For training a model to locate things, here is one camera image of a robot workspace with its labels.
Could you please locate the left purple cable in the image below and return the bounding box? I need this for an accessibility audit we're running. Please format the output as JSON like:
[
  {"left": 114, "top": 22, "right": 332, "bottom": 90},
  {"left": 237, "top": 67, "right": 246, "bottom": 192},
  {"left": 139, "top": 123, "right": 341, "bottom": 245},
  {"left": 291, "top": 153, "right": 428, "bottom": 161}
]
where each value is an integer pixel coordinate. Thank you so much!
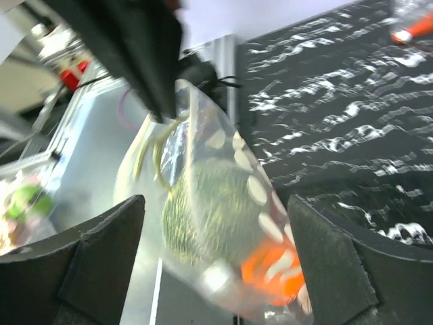
[{"left": 116, "top": 87, "right": 139, "bottom": 131}]

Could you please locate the red fire extinguisher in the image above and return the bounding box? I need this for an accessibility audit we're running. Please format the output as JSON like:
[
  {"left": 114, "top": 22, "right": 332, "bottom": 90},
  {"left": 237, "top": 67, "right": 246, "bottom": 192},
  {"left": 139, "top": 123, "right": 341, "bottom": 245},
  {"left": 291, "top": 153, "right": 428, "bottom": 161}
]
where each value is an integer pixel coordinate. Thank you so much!
[{"left": 60, "top": 60, "right": 89, "bottom": 91}]

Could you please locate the crumpled orange zip bag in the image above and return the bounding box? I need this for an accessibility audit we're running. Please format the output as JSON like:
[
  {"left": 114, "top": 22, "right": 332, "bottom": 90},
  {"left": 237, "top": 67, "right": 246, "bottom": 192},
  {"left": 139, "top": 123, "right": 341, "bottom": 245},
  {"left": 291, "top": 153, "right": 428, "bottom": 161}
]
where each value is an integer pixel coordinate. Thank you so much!
[{"left": 390, "top": 0, "right": 432, "bottom": 45}]

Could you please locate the polka dot zip bag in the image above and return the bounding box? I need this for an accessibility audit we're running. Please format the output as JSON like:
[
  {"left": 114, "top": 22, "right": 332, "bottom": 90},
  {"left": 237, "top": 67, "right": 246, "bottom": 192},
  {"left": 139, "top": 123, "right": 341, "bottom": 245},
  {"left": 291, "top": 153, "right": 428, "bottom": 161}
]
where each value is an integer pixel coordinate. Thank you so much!
[{"left": 114, "top": 79, "right": 314, "bottom": 324}]

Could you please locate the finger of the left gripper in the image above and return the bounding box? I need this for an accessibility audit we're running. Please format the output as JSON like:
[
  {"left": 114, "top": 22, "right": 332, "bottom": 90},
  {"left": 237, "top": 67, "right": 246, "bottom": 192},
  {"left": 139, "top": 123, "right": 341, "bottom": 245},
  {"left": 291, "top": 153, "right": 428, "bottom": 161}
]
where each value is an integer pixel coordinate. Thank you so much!
[{"left": 46, "top": 0, "right": 183, "bottom": 122}]

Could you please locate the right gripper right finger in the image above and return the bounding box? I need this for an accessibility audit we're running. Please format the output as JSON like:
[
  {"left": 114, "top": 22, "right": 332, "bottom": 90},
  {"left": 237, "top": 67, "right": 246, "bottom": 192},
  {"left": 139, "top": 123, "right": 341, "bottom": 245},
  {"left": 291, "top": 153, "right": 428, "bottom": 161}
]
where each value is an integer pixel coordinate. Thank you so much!
[{"left": 288, "top": 195, "right": 432, "bottom": 324}]

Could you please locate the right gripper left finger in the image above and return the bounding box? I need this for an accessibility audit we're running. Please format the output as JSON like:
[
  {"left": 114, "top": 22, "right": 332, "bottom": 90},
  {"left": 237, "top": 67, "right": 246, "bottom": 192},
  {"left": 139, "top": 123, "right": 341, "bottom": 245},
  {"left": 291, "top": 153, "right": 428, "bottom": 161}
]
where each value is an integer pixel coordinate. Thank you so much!
[{"left": 1, "top": 195, "right": 145, "bottom": 324}]

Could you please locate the green netted melon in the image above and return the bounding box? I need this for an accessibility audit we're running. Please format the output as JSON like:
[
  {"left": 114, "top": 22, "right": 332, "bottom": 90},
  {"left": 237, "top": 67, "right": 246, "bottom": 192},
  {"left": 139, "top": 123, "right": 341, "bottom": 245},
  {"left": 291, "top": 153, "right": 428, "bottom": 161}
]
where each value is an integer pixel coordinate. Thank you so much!
[{"left": 162, "top": 158, "right": 269, "bottom": 267}]

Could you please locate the orange bell pepper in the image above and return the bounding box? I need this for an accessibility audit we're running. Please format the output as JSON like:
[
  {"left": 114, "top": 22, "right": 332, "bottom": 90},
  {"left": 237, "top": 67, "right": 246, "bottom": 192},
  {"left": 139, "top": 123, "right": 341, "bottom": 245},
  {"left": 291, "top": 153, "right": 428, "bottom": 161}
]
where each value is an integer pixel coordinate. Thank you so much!
[{"left": 241, "top": 236, "right": 305, "bottom": 306}]

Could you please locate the bagged green toy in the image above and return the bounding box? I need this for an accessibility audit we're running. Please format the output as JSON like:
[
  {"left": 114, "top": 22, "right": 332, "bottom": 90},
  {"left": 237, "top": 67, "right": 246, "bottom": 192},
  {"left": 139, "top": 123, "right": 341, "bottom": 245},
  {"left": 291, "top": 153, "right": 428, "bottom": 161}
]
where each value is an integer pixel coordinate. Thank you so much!
[{"left": 1, "top": 164, "right": 56, "bottom": 255}]

